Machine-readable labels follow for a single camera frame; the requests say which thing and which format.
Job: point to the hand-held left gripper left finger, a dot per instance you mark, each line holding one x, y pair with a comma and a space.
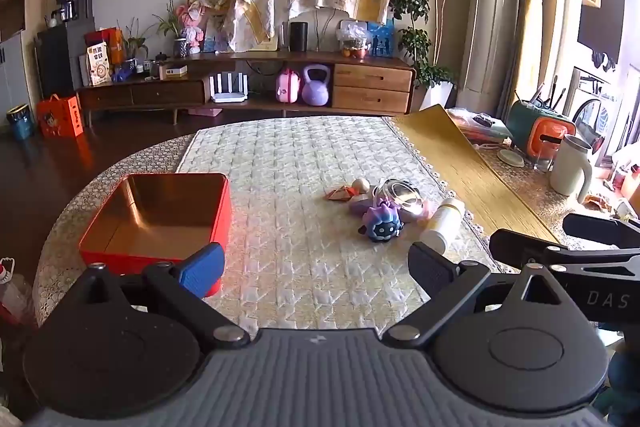
202, 269

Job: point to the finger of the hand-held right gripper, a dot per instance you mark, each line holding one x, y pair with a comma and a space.
525, 247
600, 227

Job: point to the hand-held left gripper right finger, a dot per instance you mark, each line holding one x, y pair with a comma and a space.
432, 263

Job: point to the white pale yellow bottle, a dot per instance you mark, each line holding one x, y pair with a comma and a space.
442, 222

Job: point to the purple blue figurine toy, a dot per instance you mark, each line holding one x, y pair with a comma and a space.
381, 222

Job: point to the round silver metal tin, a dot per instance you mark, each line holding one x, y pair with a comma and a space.
397, 194

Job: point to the red tin box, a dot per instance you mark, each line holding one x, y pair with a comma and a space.
150, 212

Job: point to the beige round ornament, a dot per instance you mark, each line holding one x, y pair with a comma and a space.
360, 185

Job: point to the red small item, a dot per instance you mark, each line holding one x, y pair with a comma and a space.
340, 194

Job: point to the person's right forearm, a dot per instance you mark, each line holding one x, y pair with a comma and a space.
622, 372

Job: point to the white lidded mug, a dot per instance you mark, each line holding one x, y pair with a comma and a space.
570, 167

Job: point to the gold table mat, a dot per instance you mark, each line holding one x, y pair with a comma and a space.
475, 177

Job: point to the round white coaster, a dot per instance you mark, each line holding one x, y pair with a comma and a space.
510, 158

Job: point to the green orange desk organizer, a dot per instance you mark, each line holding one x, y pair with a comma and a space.
542, 132

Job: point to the cream quilted table cloth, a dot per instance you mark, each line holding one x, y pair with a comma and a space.
290, 167

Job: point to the white router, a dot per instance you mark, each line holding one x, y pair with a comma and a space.
229, 89

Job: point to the wooden media cabinet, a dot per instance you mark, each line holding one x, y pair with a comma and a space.
370, 87

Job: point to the small beige box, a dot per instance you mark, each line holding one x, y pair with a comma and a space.
176, 72

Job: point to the pink toy case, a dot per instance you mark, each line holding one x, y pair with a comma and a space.
288, 87

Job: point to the orange gift box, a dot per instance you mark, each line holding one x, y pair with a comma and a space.
60, 117

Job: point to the purple kettlebell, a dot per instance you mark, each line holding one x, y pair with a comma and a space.
316, 89

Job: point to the plant in patterned pot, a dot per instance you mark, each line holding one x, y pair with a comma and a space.
177, 42

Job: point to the white orange snack bag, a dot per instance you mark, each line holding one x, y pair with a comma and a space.
100, 64

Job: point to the blue picture card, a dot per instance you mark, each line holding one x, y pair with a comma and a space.
381, 39

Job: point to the blue trash bin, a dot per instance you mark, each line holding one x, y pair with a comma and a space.
21, 123

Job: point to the small potted plant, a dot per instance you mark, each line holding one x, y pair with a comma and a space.
135, 44

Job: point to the clear plastic bag of fruit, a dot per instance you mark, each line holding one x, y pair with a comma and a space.
352, 39

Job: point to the framed blue picture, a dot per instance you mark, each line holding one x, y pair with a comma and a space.
215, 32

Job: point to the white tower air conditioner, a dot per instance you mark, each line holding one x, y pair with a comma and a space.
487, 7

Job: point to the pink doll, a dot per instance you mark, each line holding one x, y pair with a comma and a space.
194, 24

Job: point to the red orange gift bags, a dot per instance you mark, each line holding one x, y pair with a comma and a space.
107, 42

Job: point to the black speaker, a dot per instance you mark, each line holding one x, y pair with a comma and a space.
299, 37

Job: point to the black mini fridge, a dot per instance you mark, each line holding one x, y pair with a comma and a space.
60, 57

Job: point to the white curved board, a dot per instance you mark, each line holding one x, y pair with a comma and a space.
325, 24

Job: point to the black coffee machine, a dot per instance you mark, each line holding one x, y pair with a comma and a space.
75, 4

